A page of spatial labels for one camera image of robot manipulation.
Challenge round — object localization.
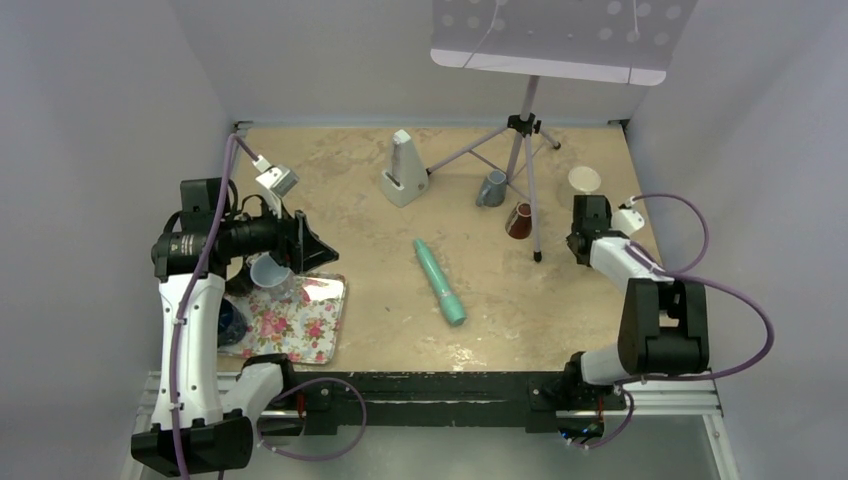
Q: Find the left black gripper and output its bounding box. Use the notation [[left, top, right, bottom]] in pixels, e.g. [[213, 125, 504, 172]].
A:
[[219, 191, 337, 273]]

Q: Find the light grey footed mug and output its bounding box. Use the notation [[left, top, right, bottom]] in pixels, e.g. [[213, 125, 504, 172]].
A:
[[249, 253, 296, 301]]

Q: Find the dark blue mug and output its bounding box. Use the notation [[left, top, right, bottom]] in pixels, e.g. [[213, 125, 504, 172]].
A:
[[217, 299, 248, 348]]

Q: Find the cream mug black handle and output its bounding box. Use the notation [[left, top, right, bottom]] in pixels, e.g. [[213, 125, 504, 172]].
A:
[[567, 165, 602, 194]]

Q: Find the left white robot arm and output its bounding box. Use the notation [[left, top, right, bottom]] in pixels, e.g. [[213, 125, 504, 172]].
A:
[[130, 177, 339, 479]]

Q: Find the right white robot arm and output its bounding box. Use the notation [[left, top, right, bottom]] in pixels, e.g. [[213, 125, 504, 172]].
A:
[[559, 194, 709, 407]]

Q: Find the blue-grey mug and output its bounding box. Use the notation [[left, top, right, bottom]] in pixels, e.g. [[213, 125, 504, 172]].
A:
[[475, 170, 508, 208]]

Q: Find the brown striped mug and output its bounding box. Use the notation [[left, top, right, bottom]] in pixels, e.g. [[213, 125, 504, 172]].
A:
[[505, 202, 532, 240]]

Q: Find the floral tray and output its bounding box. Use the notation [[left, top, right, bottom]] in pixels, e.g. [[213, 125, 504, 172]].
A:
[[218, 272, 347, 365]]

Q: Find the white metronome-shaped object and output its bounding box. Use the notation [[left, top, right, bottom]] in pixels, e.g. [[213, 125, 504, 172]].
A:
[[379, 129, 429, 208]]

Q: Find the teal cylindrical bottle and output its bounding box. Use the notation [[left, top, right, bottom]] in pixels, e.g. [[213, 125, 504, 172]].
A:
[[413, 239, 467, 326]]

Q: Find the purple tripod stand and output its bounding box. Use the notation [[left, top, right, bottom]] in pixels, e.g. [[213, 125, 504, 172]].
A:
[[425, 75, 562, 263]]

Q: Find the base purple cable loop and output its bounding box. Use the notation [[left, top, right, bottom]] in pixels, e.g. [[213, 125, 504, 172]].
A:
[[255, 377, 368, 463]]

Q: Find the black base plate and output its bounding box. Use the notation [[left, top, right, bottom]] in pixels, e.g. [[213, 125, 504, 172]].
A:
[[269, 371, 627, 438]]

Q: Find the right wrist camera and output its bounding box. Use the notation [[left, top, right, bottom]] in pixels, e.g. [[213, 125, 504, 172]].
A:
[[610, 197, 647, 237]]

